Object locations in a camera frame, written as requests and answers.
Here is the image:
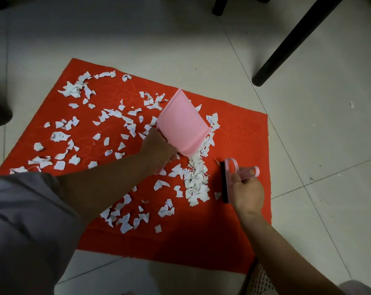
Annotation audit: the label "person's left hand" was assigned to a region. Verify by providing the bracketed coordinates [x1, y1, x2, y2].
[140, 127, 180, 176]

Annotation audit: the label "person's right hand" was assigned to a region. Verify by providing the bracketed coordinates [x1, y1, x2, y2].
[230, 172, 265, 218]

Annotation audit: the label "pink hand brush black bristles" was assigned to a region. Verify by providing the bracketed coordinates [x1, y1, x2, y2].
[220, 158, 260, 204]

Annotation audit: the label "pink dustpan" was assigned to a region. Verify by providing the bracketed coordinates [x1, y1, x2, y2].
[154, 88, 211, 175]

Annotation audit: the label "person's right forearm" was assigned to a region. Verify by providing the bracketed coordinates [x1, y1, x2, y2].
[236, 211, 347, 295]

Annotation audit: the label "person's left forearm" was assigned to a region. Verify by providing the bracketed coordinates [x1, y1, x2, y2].
[55, 149, 157, 226]

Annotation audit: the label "scattered white paper scraps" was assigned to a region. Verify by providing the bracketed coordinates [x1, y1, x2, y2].
[10, 70, 221, 234]

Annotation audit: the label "red floor mat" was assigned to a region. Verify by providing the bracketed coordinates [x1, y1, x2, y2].
[0, 58, 272, 275]

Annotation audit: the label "white mesh basket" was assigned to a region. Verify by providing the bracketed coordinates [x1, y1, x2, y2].
[243, 260, 279, 295]

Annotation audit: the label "thick black table leg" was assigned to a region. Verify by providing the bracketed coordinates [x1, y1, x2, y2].
[252, 0, 348, 87]

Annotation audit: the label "thin black furniture leg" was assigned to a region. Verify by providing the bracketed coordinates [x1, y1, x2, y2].
[212, 0, 230, 16]

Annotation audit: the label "grey shirt sleeve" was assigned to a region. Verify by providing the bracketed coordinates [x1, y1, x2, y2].
[0, 171, 86, 295]

